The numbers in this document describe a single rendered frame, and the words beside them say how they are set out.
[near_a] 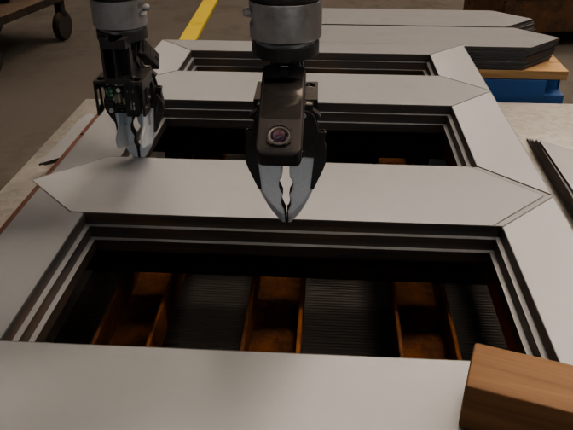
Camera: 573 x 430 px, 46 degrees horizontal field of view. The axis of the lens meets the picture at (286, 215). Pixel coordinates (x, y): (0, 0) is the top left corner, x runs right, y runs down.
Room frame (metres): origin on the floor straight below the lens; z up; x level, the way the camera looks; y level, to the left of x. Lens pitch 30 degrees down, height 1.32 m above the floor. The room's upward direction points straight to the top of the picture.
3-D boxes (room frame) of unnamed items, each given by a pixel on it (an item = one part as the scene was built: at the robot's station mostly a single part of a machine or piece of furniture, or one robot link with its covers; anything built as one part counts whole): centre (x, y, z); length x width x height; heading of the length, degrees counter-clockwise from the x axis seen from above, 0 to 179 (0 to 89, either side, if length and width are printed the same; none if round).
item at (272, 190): (0.71, 0.01, 0.96); 0.06 x 0.03 x 0.09; 177
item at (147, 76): (0.95, 0.24, 1.01); 0.09 x 0.08 x 0.12; 177
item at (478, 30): (1.87, -0.32, 0.82); 0.80 x 0.40 x 0.06; 86
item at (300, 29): (0.70, 0.00, 1.15); 0.08 x 0.08 x 0.05
